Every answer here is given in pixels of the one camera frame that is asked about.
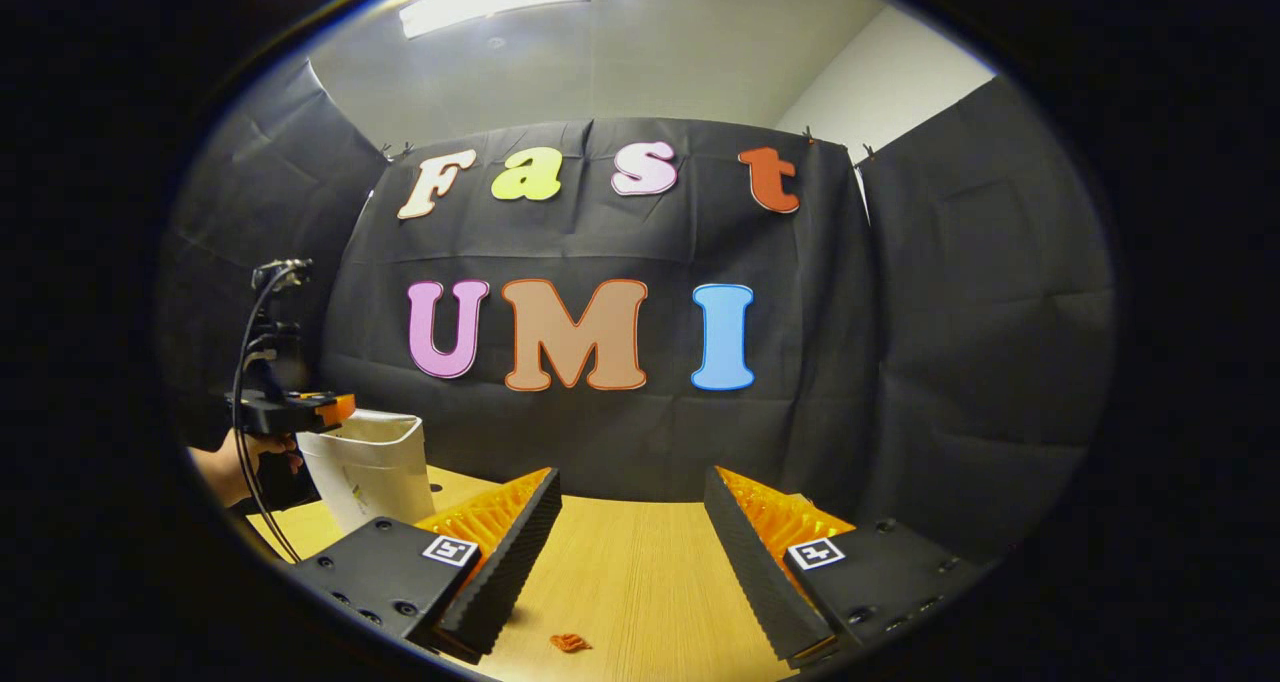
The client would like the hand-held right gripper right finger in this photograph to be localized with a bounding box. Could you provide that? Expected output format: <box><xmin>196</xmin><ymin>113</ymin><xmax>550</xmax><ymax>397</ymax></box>
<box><xmin>702</xmin><ymin>465</ymin><xmax>991</xmax><ymax>671</ymax></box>

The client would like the black cable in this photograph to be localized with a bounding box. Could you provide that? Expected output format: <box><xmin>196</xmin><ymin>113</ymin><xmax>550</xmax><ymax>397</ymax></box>
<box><xmin>231</xmin><ymin>260</ymin><xmax>313</xmax><ymax>565</ymax></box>

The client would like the white desktop garbage bin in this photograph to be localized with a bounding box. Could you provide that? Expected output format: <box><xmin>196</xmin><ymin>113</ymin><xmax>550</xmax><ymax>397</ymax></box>
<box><xmin>297</xmin><ymin>409</ymin><xmax>437</xmax><ymax>536</ymax></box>

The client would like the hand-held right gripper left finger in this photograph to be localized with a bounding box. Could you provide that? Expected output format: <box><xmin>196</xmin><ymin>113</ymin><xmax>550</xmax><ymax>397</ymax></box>
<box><xmin>293</xmin><ymin>467</ymin><xmax>563</xmax><ymax>665</ymax></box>

